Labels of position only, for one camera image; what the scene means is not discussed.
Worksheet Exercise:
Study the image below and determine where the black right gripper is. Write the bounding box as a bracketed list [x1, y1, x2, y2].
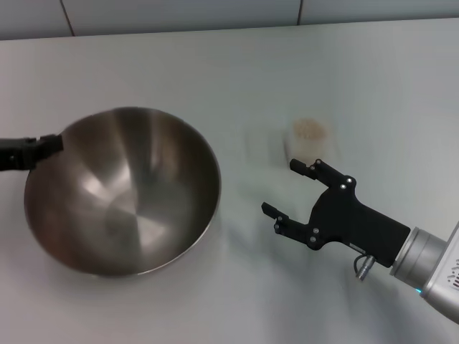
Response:
[260, 158, 412, 269]

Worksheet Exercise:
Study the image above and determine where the clear plastic measuring cup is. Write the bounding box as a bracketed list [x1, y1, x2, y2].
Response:
[281, 114, 340, 168]

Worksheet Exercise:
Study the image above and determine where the stainless steel mixing bowl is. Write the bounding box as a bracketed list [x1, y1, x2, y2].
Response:
[23, 106, 222, 277]

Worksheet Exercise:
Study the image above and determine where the right gripper silver cable plug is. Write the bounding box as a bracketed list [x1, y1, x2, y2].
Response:
[352, 253, 377, 281]

